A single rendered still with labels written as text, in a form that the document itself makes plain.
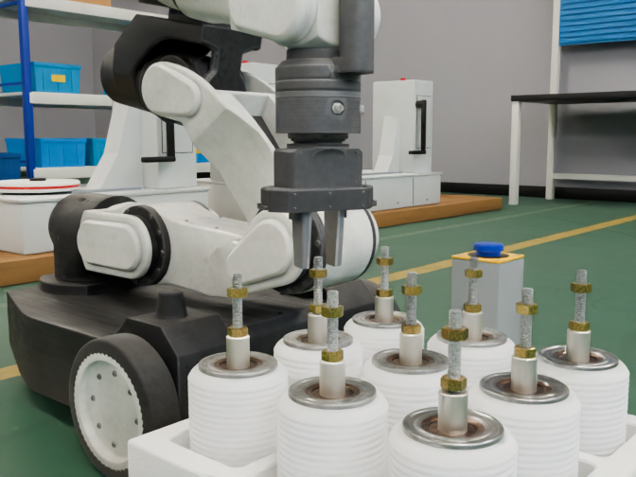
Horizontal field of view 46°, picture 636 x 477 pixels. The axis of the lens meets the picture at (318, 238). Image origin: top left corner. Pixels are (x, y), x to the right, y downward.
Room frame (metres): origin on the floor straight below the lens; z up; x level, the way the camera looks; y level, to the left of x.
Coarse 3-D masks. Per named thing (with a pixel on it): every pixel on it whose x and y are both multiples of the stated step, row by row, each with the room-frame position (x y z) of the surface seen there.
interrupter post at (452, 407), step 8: (440, 392) 0.53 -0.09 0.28; (448, 392) 0.53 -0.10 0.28; (464, 392) 0.53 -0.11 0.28; (440, 400) 0.53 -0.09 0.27; (448, 400) 0.52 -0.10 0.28; (456, 400) 0.52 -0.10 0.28; (464, 400) 0.52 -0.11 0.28; (440, 408) 0.53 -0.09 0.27; (448, 408) 0.52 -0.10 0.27; (456, 408) 0.52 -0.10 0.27; (464, 408) 0.52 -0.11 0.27; (440, 416) 0.53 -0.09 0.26; (448, 416) 0.52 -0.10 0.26; (456, 416) 0.52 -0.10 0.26; (464, 416) 0.52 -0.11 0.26; (440, 424) 0.53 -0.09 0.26; (448, 424) 0.52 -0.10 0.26; (456, 424) 0.52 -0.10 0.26; (464, 424) 0.52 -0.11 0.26; (448, 432) 0.52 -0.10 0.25; (456, 432) 0.52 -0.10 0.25; (464, 432) 0.52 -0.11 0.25
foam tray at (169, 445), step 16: (160, 432) 0.70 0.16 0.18; (176, 432) 0.70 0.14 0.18; (128, 448) 0.68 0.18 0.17; (144, 448) 0.66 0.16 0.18; (160, 448) 0.66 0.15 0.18; (176, 448) 0.66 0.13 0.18; (624, 448) 0.66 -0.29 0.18; (128, 464) 0.68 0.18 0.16; (144, 464) 0.66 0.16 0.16; (160, 464) 0.64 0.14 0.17; (176, 464) 0.63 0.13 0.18; (192, 464) 0.63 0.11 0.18; (208, 464) 0.63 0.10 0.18; (256, 464) 0.63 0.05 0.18; (272, 464) 0.63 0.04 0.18; (592, 464) 0.63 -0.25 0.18; (608, 464) 0.63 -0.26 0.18; (624, 464) 0.63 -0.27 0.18
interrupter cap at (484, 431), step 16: (416, 416) 0.55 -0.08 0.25; (432, 416) 0.55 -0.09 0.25; (480, 416) 0.55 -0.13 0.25; (416, 432) 0.52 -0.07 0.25; (432, 432) 0.52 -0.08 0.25; (480, 432) 0.52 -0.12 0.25; (496, 432) 0.52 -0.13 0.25; (448, 448) 0.50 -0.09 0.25; (464, 448) 0.49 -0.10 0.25; (480, 448) 0.50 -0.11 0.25
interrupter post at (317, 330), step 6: (312, 318) 0.77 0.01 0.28; (318, 318) 0.77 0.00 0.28; (324, 318) 0.77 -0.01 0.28; (312, 324) 0.77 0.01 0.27; (318, 324) 0.77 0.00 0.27; (324, 324) 0.77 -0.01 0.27; (312, 330) 0.77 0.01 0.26; (318, 330) 0.77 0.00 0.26; (324, 330) 0.77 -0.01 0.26; (312, 336) 0.77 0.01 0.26; (318, 336) 0.77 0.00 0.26; (324, 336) 0.77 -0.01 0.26; (312, 342) 0.77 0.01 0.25; (318, 342) 0.77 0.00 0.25; (324, 342) 0.77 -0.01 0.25
